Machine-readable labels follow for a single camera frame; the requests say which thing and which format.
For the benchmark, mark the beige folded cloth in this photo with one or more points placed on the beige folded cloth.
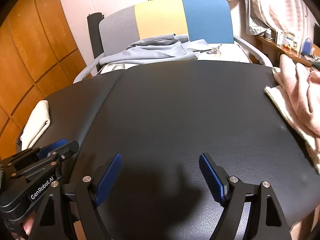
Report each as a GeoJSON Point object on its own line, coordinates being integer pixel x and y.
{"type": "Point", "coordinates": [37, 122]}

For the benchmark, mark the white printed seat cushion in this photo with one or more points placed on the white printed seat cushion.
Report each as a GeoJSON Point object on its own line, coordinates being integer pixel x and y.
{"type": "Point", "coordinates": [225, 55]}

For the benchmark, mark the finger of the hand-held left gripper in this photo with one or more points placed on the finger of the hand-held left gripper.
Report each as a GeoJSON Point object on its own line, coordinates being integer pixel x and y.
{"type": "Point", "coordinates": [68, 148]}
{"type": "Point", "coordinates": [53, 145]}

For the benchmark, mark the person's left hand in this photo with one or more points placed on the person's left hand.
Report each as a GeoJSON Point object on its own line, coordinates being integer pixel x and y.
{"type": "Point", "coordinates": [28, 226]}

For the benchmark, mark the cream towel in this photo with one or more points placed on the cream towel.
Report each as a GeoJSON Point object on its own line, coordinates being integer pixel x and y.
{"type": "Point", "coordinates": [280, 100]}

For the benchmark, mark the pink knitted sweater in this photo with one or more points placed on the pink knitted sweater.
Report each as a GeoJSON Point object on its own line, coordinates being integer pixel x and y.
{"type": "Point", "coordinates": [300, 92]}

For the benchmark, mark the blue container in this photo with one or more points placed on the blue container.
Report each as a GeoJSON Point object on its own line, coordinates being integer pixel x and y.
{"type": "Point", "coordinates": [307, 46]}

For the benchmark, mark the black upright roll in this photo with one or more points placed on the black upright roll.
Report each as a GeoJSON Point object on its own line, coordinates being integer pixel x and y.
{"type": "Point", "coordinates": [94, 35]}

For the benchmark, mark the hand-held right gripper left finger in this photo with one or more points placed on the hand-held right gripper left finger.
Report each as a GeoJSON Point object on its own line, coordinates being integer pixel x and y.
{"type": "Point", "coordinates": [108, 180]}

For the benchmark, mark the grey yellow blue chair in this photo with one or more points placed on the grey yellow blue chair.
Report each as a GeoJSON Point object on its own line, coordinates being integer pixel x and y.
{"type": "Point", "coordinates": [160, 17]}

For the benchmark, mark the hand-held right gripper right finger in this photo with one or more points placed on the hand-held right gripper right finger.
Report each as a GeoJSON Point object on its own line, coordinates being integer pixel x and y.
{"type": "Point", "coordinates": [212, 180]}

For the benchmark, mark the light blue garment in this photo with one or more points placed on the light blue garment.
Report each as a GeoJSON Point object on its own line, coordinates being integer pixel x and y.
{"type": "Point", "coordinates": [155, 50]}

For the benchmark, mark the pale striped curtain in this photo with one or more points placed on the pale striped curtain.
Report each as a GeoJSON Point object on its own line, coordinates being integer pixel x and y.
{"type": "Point", "coordinates": [275, 2]}

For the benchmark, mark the wooden panelled wardrobe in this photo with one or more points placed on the wooden panelled wardrobe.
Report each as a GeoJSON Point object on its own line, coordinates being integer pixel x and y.
{"type": "Point", "coordinates": [32, 50]}

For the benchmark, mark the wooden shelf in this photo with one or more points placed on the wooden shelf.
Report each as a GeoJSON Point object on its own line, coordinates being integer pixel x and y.
{"type": "Point", "coordinates": [275, 45]}

